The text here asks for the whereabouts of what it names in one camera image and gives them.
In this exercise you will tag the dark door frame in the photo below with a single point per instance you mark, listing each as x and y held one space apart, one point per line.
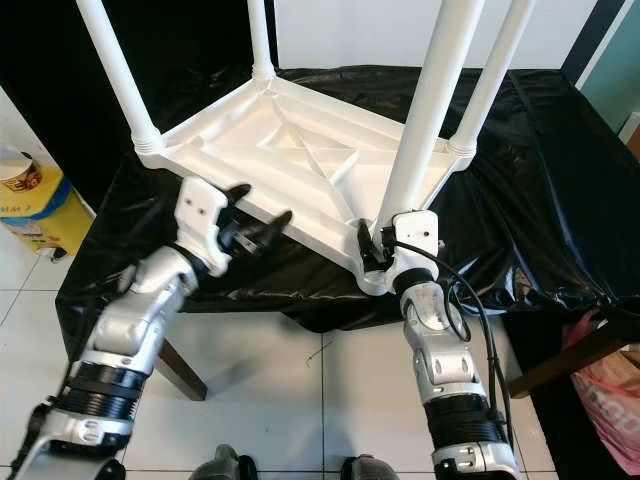
592 40

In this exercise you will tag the white instant noodle cup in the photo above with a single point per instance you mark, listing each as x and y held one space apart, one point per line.
20 172

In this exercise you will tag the white plastic table top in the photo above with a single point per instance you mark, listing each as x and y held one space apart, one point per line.
290 150

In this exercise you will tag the brown cardboard box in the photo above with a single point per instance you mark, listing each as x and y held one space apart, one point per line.
633 135

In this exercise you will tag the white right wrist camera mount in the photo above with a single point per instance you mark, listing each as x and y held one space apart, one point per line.
415 235

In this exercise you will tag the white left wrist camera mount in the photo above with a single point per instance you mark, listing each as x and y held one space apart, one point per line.
200 220

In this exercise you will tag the dark grey robot left foot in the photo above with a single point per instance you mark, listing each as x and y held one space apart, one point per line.
225 465

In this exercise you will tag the black plastic table cover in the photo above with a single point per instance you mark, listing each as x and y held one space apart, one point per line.
560 200

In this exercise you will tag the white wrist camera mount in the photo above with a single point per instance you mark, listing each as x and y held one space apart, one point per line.
415 235
200 220

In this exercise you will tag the dark grey robot foot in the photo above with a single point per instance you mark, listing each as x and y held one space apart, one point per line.
370 469
225 465

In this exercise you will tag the black door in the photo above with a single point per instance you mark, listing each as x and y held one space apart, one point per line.
40 80

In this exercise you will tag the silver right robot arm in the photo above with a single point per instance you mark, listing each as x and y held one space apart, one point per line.
440 360

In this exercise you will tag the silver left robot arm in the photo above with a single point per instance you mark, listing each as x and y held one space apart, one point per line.
130 330

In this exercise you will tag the dark grey robot right foot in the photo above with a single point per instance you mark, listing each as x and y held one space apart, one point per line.
370 469

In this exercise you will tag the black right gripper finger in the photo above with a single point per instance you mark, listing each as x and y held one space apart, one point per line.
367 245

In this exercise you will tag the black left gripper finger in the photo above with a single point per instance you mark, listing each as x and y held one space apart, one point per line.
275 228
238 191

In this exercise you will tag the pink patterned bag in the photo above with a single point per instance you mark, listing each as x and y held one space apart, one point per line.
610 400

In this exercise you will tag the yellow storage box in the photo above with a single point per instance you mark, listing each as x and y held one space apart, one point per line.
50 220

